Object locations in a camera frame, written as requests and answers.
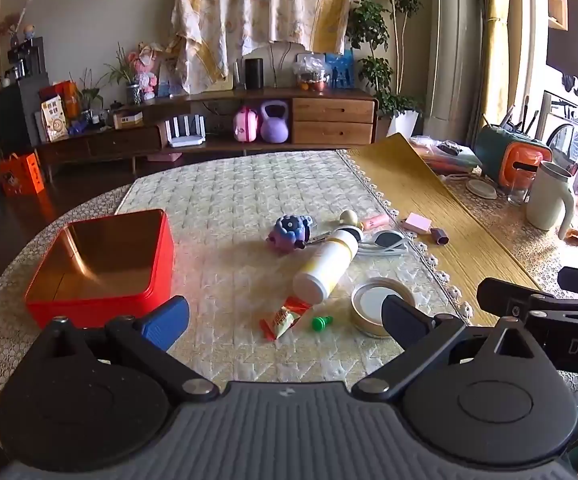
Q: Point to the clear drinking glass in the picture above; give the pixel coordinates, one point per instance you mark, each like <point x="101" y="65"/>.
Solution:
<point x="519" y="187"/>

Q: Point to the beige standing air conditioner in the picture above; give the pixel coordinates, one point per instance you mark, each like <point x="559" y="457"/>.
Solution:
<point x="454" y="50"/>

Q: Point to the yellow curtain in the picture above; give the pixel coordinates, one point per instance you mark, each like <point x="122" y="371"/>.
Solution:
<point x="499" y="35"/>

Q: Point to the blue picture card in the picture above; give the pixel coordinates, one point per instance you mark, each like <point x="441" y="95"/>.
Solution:
<point x="340" y="70"/>

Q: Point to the pink plush doll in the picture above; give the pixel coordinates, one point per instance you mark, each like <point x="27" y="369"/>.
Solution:
<point x="144" y="72"/>

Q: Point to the small black teapot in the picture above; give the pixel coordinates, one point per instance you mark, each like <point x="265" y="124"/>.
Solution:
<point x="115" y="107"/>

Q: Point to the red tin box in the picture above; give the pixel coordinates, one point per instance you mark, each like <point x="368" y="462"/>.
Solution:
<point x="99" y="305"/>

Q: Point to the small green cap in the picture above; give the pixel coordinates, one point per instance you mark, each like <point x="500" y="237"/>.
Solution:
<point x="320" y="323"/>

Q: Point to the black mini fridge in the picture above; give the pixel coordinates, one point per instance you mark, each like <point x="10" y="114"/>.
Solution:
<point x="16" y="115"/>

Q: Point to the floral yellow hanging cloth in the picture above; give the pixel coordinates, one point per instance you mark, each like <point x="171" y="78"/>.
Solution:
<point x="259" y="5"/>

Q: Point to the clear bag with pink contents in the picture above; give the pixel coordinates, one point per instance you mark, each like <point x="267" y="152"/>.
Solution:
<point x="449" y="155"/>

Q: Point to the yellow table mat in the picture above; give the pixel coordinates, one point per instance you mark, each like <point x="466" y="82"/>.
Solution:
<point x="449" y="200"/>

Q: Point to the small doll figurine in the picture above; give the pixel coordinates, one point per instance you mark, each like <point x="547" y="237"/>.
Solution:
<point x="29" y="31"/>

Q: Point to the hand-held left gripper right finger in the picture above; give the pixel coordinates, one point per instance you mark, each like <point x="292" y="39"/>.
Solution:
<point x="401" y="317"/>

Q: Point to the white sunglasses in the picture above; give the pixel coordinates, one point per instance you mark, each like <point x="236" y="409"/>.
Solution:
<point x="386" y="241"/>

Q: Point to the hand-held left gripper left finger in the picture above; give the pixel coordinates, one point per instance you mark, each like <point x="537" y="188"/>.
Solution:
<point x="166" y="321"/>

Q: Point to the black coffee machine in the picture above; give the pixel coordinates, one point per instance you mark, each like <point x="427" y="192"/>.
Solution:
<point x="26" y="60"/>

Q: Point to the tall potted tree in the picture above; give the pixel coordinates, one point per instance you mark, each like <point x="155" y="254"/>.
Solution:
<point x="379" y="35"/>

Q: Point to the pink eraser block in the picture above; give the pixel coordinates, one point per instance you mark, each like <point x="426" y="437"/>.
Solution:
<point x="416" y="223"/>

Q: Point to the bunch of dark pens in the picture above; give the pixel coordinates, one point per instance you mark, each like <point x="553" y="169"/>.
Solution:
<point x="511" y="120"/>

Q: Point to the white bottle with yellow label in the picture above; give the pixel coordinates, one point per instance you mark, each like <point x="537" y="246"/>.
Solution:
<point x="325" y="267"/>

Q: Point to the wooden tv cabinet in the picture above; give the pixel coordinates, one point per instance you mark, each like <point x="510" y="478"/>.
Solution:
<point x="329" y="120"/>

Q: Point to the red gift box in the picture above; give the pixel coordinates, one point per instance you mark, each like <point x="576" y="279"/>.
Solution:
<point x="54" y="91"/>

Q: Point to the blue spotted toy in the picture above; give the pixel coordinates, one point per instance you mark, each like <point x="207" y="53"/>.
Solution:
<point x="289" y="232"/>

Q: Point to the white orange cereal bag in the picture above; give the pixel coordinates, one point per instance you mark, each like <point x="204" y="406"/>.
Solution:
<point x="55" y="120"/>

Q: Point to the plastic bag of snacks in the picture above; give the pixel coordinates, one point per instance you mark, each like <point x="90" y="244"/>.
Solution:
<point x="311" y="72"/>

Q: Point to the pink tube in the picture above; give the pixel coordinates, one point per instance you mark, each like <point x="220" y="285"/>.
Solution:
<point x="375" y="221"/>

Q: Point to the white round coaster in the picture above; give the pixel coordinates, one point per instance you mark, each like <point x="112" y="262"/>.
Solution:
<point x="481" y="189"/>

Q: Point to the large white mug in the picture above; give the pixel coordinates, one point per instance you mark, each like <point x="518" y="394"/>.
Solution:
<point x="544" y="200"/>

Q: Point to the silver nail clipper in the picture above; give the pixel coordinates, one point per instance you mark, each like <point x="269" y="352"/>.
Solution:
<point x="316" y="239"/>

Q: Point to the black cylinder speaker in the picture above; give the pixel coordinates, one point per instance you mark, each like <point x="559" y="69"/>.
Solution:
<point x="254" y="75"/>

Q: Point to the small dark purple bottle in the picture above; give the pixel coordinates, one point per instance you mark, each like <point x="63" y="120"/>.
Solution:
<point x="439" y="236"/>

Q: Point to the white router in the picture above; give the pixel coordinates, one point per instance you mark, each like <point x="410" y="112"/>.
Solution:
<point x="185" y="135"/>

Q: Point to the red orange snack packet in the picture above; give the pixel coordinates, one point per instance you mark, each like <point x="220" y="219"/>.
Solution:
<point x="283" y="319"/>

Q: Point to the cream quilted table mat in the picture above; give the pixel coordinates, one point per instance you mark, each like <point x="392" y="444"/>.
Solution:
<point x="239" y="195"/>

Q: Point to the beige round figurine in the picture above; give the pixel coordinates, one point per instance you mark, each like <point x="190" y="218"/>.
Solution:
<point x="350" y="217"/>

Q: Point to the purple kettlebell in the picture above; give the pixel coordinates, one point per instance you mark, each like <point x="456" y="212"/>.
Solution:
<point x="274" y="127"/>

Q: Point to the potted orchid plant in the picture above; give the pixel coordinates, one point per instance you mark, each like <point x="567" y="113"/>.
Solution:
<point x="131" y="92"/>

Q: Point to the vase with dried flowers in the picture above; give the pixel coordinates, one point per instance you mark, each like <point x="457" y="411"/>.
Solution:
<point x="14" y="25"/>

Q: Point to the pink toy suitcase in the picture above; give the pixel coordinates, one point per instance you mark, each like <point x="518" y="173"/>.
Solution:
<point x="245" y="125"/>

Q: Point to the small green potted plant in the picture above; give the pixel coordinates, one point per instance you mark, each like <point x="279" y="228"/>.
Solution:
<point x="90" y="95"/>

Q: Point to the beige patterned table runner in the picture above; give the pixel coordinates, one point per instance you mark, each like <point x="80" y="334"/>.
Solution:
<point x="499" y="220"/>

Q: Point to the flat pink box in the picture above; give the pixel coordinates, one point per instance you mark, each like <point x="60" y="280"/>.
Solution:
<point x="164" y="157"/>

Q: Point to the teal orange desk organizer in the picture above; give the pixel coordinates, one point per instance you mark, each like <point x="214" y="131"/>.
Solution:
<point x="514" y="152"/>

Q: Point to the small cardboard box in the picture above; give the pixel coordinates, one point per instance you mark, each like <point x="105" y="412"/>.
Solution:
<point x="128" y="120"/>

